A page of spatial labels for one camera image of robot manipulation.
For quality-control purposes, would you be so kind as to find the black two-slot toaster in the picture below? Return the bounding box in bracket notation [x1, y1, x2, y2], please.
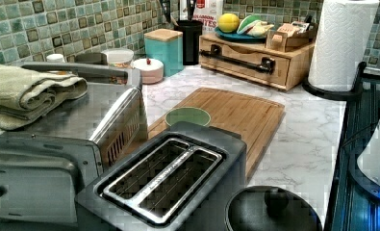
[75, 122, 246, 231]

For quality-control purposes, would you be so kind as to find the small white jar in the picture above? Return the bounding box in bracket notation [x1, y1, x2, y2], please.
[46, 54, 65, 63]

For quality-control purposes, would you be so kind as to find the green bowl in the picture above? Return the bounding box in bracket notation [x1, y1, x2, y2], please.
[165, 107, 211, 126]

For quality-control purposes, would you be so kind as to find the wooden drawer with black handle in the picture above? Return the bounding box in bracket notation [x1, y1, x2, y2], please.
[199, 39, 290, 86]

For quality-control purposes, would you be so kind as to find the wooden tea bag organizer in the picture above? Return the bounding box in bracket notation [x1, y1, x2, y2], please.
[266, 22, 317, 52]

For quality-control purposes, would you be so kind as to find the green and white toy food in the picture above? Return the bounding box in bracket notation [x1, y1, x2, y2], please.
[237, 14, 274, 38]

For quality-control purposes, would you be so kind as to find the teal canister with wooden lid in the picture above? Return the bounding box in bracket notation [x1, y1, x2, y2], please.
[144, 29, 184, 77]

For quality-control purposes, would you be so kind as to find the white paper towel roll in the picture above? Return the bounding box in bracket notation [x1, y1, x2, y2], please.
[308, 0, 380, 91]

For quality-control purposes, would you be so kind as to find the yellow lemon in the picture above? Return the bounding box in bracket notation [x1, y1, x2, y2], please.
[217, 13, 240, 33]

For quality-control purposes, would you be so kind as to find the teal plate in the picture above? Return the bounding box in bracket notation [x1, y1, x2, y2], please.
[215, 28, 266, 43]

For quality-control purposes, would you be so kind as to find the black pot lid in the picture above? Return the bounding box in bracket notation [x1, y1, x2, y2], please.
[224, 186, 322, 231]

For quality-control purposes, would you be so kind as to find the stainless toaster oven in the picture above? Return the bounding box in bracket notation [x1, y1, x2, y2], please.
[0, 62, 147, 231]

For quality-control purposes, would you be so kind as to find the bamboo cutting board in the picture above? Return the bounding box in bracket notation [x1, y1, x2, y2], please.
[123, 87, 286, 181]

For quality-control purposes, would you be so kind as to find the white cereal box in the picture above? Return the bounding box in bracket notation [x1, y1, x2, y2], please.
[175, 0, 223, 35]

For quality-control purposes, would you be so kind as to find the folded green towel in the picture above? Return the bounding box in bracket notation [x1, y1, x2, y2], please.
[0, 64, 88, 134]

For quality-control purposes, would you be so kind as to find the black paper towel holder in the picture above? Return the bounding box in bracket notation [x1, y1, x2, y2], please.
[302, 62, 367, 101]

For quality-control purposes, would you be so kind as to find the black utensil holder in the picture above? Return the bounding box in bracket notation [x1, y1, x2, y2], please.
[174, 20, 203, 65]

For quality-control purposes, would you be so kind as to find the white lidded plastic container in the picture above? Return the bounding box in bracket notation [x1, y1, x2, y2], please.
[103, 48, 134, 68]

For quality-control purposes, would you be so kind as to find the white ceramic lidded dish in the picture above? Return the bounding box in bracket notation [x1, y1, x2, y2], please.
[133, 58, 164, 85]

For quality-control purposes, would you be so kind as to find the wooden drawer box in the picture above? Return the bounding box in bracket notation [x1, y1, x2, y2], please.
[199, 34, 314, 90]

